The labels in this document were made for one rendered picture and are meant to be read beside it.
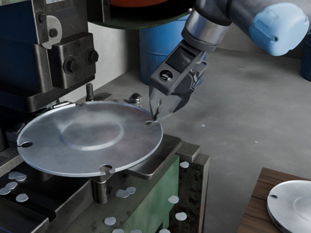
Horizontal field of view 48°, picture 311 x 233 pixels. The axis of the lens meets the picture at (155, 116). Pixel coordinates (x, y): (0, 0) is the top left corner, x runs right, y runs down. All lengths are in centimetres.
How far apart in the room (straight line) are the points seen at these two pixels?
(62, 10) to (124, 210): 40
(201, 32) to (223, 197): 125
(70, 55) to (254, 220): 79
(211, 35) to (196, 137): 163
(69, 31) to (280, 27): 37
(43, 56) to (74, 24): 10
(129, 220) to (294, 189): 73
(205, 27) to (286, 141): 176
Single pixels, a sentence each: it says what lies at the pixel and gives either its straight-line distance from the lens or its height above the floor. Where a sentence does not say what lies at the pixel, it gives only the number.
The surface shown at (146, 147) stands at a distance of 66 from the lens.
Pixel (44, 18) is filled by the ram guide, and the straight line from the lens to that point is 57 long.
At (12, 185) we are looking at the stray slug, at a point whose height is 71.
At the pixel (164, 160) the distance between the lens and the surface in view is 63.
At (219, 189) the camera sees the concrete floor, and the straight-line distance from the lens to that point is 182.
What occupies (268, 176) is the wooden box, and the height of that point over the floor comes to 35.
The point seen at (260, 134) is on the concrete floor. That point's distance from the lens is 234.
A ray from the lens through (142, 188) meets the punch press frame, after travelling 78.
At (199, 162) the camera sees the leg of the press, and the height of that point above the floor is 62.
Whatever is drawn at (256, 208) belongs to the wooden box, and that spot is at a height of 35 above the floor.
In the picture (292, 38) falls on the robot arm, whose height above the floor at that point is 101.
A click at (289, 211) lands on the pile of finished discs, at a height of 37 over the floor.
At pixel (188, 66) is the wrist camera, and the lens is 63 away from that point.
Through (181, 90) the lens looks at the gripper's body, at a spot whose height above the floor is 87.
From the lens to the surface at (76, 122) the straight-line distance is 75.
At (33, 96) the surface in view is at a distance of 65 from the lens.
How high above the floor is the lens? 114
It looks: 28 degrees down
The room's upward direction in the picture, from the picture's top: straight up
